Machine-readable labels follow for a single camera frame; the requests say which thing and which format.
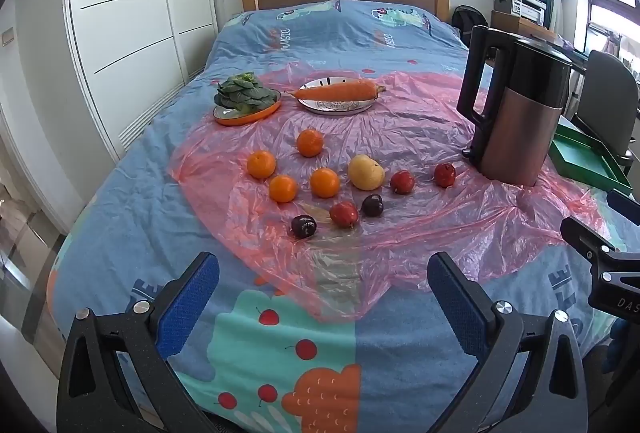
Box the yellow pear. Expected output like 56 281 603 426
348 154 386 191

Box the green tray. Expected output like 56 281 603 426
547 120 633 196

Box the orange mandarin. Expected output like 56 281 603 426
269 175 298 204
309 167 341 199
296 129 325 158
246 150 277 180

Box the green leafy vegetable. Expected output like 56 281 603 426
215 72 279 114

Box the orange oval plate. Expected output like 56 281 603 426
212 89 282 128

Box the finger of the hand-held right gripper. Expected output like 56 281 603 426
560 215 616 265
606 189 640 219

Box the dark purple plum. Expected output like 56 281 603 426
291 215 318 240
361 194 385 218

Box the white printer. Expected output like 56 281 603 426
492 0 548 26

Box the black backpack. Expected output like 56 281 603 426
451 4 490 46

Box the carrot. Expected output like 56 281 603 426
284 80 387 102

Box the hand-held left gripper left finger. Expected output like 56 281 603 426
56 252 221 433

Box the grey chair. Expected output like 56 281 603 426
570 49 640 174

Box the pink plastic sheet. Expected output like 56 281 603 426
167 70 618 321

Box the white wardrobe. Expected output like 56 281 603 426
62 0 218 158

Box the silver round plate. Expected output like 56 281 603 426
296 77 378 116

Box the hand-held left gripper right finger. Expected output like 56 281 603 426
426 252 588 433

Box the wooden cabinet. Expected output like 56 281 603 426
490 10 558 42

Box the red apple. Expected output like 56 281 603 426
433 163 457 188
329 201 359 228
390 170 416 194

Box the copper and black kettle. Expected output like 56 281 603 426
456 25 573 187

